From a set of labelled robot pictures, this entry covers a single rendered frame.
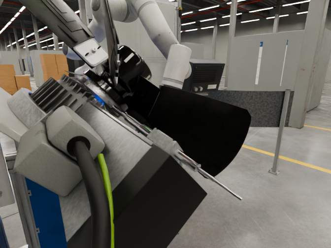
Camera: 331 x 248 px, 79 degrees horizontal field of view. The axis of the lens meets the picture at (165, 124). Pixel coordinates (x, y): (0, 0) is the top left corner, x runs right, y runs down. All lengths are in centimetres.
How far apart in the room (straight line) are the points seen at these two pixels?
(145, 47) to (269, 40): 460
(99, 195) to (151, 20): 76
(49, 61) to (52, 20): 825
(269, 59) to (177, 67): 595
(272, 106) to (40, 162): 236
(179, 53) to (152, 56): 198
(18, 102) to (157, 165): 37
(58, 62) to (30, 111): 843
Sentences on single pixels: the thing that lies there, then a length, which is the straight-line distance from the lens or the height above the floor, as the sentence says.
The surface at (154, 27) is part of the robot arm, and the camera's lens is 85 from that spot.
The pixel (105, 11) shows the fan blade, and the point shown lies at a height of 127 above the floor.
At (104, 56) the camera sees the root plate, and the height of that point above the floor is 124.
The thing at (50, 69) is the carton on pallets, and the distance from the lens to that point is 881.
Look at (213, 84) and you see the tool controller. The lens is 136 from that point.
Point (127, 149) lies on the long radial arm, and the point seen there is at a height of 113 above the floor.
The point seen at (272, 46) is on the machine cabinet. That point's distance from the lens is 667.
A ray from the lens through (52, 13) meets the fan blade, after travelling 60.
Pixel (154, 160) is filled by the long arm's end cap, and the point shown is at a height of 114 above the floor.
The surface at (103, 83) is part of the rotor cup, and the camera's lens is 50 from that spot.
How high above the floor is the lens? 122
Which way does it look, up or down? 16 degrees down
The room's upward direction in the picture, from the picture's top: straight up
